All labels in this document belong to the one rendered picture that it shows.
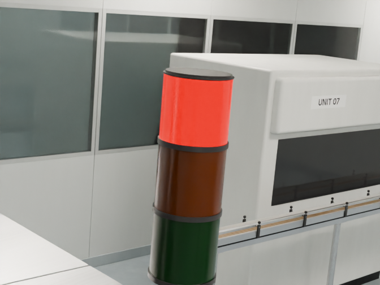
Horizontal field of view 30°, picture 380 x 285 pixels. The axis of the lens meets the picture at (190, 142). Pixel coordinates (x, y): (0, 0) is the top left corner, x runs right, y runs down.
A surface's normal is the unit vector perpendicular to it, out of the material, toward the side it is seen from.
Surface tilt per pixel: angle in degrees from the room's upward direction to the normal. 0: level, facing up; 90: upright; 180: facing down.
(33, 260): 0
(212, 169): 90
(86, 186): 90
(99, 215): 90
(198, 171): 90
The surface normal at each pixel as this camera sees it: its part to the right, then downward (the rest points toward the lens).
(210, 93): 0.33, 0.22
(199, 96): 0.02, 0.20
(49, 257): 0.08, -0.98
